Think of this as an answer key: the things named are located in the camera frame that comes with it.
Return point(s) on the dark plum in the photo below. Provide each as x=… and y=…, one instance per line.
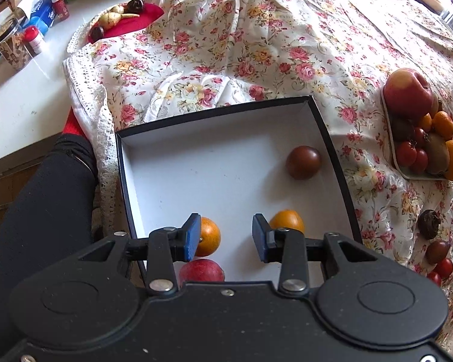
x=400, y=128

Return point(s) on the small orange kumquat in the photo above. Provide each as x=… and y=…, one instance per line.
x=425, y=122

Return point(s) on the dark red tomato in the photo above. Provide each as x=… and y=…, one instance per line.
x=419, y=136

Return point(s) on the yellow orange plum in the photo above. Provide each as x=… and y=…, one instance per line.
x=209, y=236

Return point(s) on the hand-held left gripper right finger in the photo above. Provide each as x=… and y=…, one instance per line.
x=260, y=238

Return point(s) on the patterned paper cup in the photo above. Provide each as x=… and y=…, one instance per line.
x=9, y=47

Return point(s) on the black-sleeved arm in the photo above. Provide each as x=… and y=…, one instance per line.
x=34, y=226

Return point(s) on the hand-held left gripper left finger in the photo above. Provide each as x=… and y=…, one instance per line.
x=190, y=237

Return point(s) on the floral tablecloth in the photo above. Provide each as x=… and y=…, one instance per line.
x=249, y=45

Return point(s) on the large red apple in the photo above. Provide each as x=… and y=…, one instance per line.
x=407, y=92

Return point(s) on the small red cherry tomato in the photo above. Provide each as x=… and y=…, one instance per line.
x=445, y=268
x=434, y=277

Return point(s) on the dark blue box white inside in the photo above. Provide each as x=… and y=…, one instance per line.
x=211, y=166

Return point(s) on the dark mangosteen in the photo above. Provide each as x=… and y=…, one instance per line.
x=429, y=223
x=134, y=4

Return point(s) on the dark fruit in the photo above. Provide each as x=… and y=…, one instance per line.
x=97, y=31

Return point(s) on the red plate with vegetables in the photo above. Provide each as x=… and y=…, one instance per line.
x=136, y=22

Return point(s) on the tangerine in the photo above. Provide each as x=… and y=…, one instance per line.
x=443, y=124

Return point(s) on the orange tomato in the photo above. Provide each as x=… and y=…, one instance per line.
x=288, y=221

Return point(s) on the white fruit tray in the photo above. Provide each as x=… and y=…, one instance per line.
x=394, y=160

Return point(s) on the blue tissue pack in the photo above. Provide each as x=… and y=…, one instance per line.
x=39, y=12

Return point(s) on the red plum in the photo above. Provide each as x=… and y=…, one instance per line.
x=202, y=271

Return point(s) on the dark brown tomato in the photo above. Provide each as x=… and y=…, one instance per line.
x=438, y=251
x=304, y=162

